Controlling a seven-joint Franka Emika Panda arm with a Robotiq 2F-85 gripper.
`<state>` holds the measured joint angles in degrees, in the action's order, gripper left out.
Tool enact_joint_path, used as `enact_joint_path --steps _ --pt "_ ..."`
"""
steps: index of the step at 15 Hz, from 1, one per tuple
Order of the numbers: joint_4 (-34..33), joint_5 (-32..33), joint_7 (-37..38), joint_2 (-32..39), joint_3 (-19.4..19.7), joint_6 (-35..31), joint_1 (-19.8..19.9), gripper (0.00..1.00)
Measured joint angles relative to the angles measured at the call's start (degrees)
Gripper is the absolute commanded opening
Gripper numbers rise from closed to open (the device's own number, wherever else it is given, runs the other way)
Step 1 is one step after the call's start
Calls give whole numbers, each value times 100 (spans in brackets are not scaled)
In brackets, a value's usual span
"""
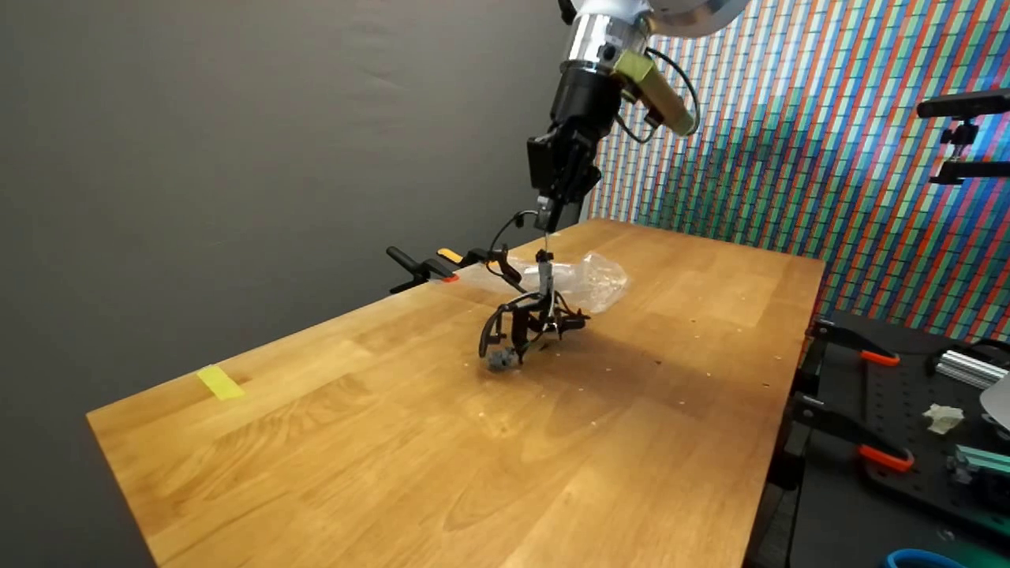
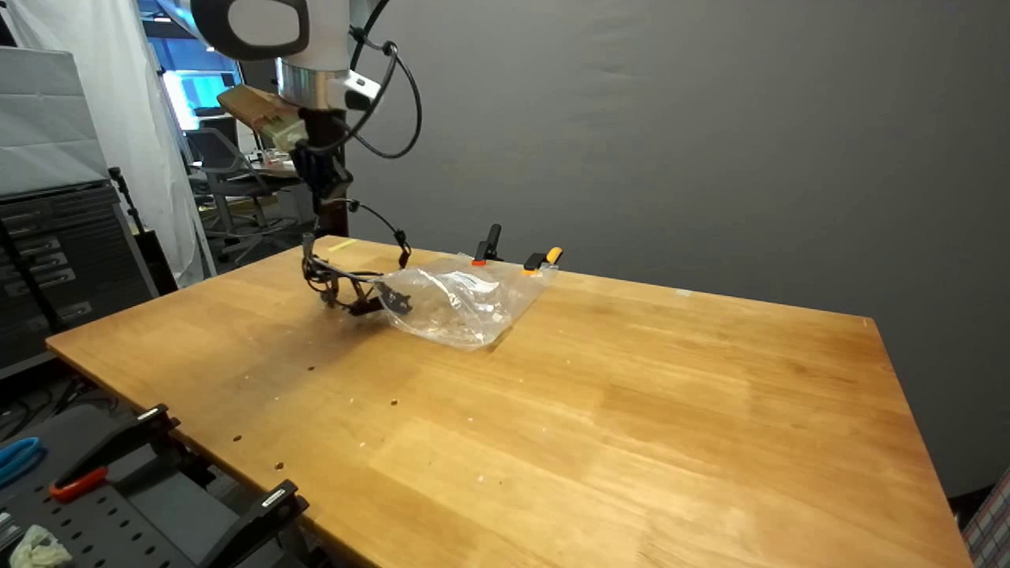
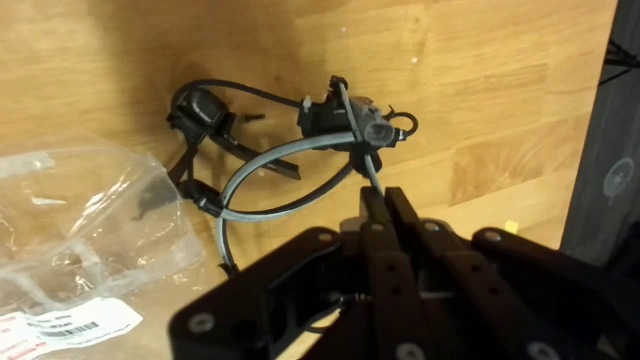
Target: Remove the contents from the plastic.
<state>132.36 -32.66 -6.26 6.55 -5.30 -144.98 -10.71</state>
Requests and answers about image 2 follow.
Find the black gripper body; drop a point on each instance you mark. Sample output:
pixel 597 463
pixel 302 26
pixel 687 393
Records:
pixel 324 146

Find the clear plastic bag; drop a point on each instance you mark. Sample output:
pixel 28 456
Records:
pixel 476 303

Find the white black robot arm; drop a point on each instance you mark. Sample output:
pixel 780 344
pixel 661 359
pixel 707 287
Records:
pixel 263 26

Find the black office chair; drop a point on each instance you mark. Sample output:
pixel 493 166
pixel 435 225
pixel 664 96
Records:
pixel 233 183

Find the blue computer screen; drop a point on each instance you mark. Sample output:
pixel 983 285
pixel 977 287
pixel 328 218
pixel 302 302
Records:
pixel 207 91

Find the black table clamp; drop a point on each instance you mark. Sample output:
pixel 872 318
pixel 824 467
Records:
pixel 486 245

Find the yellow tipped table clamp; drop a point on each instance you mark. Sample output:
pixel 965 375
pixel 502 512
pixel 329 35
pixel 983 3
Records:
pixel 543 255

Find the white fabric curtain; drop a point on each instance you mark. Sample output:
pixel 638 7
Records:
pixel 115 115

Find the dark equipment panel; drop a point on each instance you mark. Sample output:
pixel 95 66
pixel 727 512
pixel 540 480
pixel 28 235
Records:
pixel 66 263

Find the black pegboard bench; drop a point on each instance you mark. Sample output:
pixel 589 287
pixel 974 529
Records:
pixel 136 523

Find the crumpled white paper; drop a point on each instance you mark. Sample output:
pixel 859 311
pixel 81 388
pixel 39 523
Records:
pixel 35 551

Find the plaid chair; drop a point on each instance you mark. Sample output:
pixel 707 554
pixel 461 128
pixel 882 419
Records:
pixel 991 525

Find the tan wrist camera box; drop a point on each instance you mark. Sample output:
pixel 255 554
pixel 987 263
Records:
pixel 263 115

